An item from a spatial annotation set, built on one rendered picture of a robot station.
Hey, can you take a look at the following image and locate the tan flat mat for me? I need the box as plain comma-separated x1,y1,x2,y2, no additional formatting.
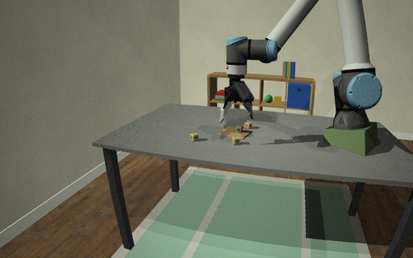
217,126,252,139

